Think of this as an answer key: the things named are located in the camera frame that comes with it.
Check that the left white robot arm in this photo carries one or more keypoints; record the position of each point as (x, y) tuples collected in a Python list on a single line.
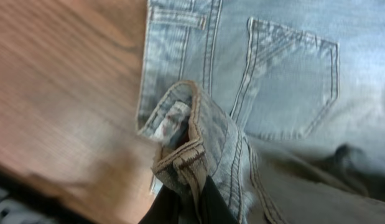
[(21, 204)]

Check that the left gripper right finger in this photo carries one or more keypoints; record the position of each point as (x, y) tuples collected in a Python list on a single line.
[(212, 207)]

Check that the light blue denim shorts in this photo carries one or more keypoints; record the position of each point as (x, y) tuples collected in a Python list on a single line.
[(280, 102)]

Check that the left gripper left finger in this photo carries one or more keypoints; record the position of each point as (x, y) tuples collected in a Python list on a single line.
[(164, 209)]

